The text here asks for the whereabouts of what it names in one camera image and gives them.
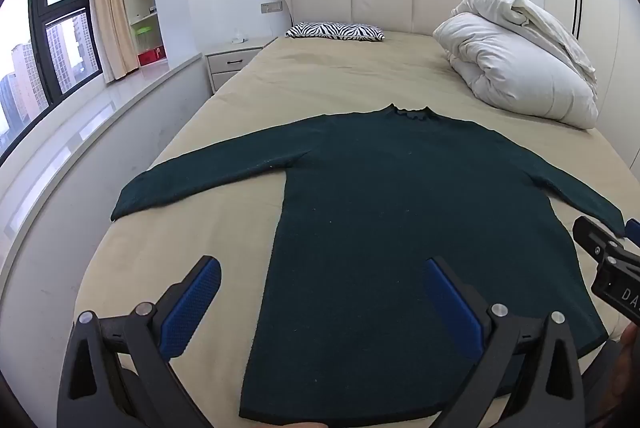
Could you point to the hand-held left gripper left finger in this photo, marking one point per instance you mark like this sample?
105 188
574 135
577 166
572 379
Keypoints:
192 308

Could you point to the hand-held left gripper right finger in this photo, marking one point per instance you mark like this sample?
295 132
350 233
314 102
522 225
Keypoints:
452 308

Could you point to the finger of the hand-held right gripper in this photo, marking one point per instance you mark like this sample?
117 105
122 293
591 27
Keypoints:
592 235
634 229

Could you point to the dark green sweater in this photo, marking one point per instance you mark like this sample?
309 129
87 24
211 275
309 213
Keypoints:
375 208

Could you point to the person's right hand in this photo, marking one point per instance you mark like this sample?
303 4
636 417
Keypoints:
629 368

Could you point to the white folded duvet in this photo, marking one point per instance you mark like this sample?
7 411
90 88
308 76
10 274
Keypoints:
520 58

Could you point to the white window sill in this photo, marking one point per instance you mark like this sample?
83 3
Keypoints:
100 118

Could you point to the white nightstand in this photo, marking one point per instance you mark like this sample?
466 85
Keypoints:
232 61

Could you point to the red box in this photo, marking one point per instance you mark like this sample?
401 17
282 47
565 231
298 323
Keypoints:
149 56

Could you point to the bed with beige sheet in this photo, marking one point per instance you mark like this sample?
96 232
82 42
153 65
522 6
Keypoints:
325 78

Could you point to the small white item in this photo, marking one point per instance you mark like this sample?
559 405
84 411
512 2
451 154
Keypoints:
239 41

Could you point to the green lidded container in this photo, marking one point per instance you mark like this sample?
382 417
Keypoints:
144 33

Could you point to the zebra print pillow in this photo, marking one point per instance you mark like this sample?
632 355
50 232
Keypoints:
335 31

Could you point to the beige curtain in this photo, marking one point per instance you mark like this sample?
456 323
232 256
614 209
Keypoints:
110 8

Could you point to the black framed window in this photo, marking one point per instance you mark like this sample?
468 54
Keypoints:
40 33

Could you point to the wall socket panel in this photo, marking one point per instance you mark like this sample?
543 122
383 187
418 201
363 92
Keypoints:
271 7

